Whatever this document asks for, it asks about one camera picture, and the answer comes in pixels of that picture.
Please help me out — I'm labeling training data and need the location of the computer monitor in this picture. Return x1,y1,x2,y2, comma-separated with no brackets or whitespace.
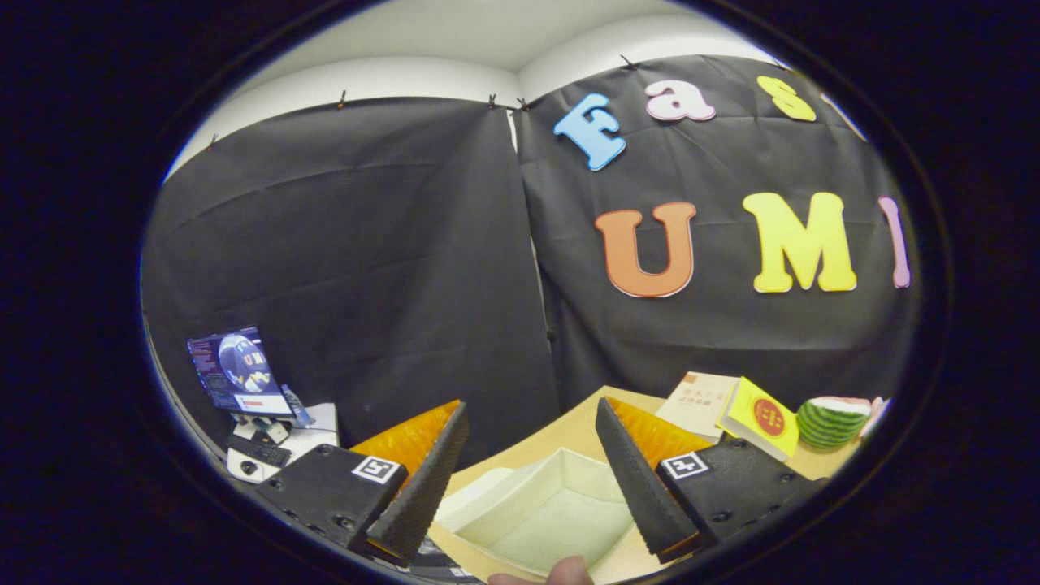
186,327,293,418

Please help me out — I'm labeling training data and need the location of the plastic water bottle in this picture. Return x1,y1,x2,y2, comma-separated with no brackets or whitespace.
280,384,315,429

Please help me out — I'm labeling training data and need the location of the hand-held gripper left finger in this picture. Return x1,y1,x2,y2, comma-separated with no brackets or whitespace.
258,398,470,567

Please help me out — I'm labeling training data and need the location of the black keyboard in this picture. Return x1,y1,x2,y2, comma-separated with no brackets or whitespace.
225,435,292,468

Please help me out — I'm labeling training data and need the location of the yellow book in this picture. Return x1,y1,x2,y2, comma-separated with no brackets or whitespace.
717,376,801,462

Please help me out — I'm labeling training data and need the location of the pink and green plush toy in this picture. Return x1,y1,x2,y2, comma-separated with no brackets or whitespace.
861,396,892,436

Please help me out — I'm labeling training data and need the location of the white side desk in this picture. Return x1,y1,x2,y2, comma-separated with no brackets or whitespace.
226,402,340,486

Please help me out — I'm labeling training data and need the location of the watermelon slice plush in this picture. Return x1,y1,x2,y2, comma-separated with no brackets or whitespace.
796,396,873,450

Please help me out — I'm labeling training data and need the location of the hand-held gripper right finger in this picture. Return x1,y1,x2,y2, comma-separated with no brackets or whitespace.
595,396,828,566

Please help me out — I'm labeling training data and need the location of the beige book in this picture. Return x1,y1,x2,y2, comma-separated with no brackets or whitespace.
655,371,740,444

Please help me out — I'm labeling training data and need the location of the pale green storage box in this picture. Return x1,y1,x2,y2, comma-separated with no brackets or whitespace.
433,447,639,579

